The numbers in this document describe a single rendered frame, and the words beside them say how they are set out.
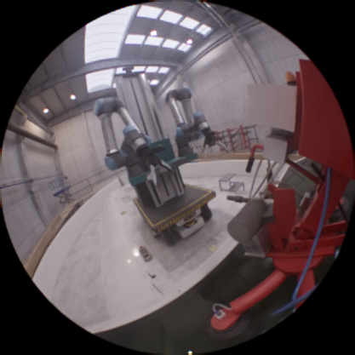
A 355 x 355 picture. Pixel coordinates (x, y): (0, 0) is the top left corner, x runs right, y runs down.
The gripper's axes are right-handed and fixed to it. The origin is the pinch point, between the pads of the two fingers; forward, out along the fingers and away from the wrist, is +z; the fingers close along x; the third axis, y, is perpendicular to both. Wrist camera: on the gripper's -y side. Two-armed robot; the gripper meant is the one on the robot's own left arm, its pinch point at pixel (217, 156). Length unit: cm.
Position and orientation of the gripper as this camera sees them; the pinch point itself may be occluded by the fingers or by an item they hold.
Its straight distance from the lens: 81.3
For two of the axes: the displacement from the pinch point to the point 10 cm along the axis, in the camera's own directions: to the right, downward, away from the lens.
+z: 3.2, 9.4, -1.6
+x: -9.4, 3.4, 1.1
